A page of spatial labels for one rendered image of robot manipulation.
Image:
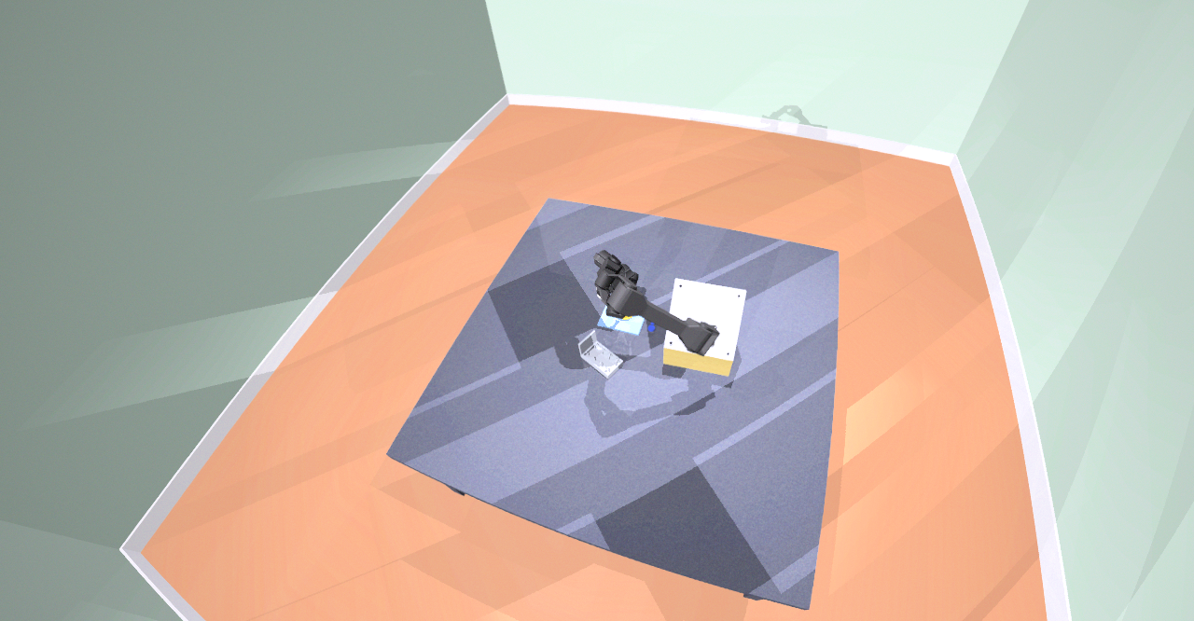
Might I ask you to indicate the white dish rack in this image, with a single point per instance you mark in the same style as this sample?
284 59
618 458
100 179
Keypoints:
606 362

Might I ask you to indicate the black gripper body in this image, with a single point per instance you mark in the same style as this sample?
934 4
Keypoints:
620 316

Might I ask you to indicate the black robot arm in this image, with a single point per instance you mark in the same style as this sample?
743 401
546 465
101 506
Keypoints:
626 299

